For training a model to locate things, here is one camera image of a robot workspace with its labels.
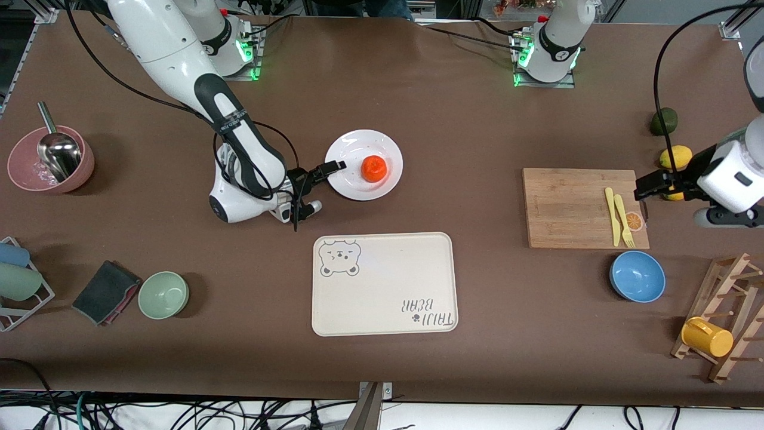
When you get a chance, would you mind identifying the white round plate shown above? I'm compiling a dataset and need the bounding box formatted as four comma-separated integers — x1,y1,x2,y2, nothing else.
324,129,404,201

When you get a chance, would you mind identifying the orange fruit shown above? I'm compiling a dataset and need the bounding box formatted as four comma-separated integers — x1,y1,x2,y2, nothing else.
361,155,389,183

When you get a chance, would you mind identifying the yellow plastic fork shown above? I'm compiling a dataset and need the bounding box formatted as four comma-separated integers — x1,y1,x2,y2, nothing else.
614,194,636,248

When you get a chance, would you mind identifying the yellow plastic knife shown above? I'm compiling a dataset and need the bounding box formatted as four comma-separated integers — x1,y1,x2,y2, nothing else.
605,187,622,247

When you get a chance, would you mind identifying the dark green avocado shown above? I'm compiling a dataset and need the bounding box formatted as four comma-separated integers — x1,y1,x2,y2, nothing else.
649,107,679,137

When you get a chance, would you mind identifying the blue bowl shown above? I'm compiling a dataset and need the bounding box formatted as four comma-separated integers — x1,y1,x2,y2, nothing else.
609,250,667,304

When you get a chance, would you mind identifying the wooden cutting board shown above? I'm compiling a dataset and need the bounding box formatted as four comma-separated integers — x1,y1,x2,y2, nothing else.
522,168,651,250

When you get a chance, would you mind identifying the cream bear print tray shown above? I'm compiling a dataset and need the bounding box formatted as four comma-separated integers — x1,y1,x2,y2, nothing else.
312,232,459,337

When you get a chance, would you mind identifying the yellow mug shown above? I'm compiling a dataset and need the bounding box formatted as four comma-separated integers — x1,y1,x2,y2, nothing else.
681,317,734,358

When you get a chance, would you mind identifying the green bowl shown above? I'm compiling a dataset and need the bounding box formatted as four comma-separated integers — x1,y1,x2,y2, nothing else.
137,271,190,320

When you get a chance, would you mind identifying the wooden peg rack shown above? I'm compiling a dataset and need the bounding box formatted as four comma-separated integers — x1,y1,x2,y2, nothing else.
670,253,764,384

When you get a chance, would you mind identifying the pink bowl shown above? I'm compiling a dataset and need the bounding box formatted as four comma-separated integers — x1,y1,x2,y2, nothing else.
7,124,96,194

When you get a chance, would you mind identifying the grey folded cloth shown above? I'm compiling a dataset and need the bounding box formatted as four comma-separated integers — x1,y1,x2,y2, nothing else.
72,260,143,327

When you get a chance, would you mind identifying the metal scoop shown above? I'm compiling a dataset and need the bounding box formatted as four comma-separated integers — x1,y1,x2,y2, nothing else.
37,102,82,183

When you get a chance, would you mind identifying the clear crumpled plastic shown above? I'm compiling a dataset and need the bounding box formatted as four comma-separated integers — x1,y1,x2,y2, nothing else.
30,164,60,186

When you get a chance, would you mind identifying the white metal cup rack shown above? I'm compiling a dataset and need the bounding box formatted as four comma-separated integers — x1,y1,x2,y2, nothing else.
0,236,56,333

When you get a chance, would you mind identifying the blue cup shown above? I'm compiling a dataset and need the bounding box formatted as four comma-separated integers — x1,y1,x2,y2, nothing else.
0,243,30,268

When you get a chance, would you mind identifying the green cup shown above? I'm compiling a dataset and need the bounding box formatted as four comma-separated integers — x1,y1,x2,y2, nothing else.
0,263,44,302

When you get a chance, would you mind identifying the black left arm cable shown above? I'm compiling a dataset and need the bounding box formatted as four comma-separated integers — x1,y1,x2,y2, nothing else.
652,3,764,175

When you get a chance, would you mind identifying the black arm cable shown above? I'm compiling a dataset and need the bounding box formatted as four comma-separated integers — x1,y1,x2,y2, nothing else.
64,0,302,201
652,3,764,175

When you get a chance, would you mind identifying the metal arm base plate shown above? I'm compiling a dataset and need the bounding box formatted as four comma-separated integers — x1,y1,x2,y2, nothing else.
512,30,577,89
224,27,263,82

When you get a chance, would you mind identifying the aluminium frame profile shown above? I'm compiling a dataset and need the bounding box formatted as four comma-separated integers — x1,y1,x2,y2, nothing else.
719,0,764,41
0,7,60,114

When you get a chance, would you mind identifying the black table cable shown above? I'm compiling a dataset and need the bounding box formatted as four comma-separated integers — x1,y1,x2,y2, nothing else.
413,18,526,54

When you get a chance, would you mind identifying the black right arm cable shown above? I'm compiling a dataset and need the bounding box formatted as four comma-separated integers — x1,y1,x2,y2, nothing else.
64,0,302,201

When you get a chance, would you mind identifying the metal table clamp bracket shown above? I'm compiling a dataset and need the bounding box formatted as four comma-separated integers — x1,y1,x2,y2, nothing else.
357,381,393,430

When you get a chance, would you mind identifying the black floor cable loop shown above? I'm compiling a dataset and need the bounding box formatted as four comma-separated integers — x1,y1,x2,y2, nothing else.
0,357,59,430

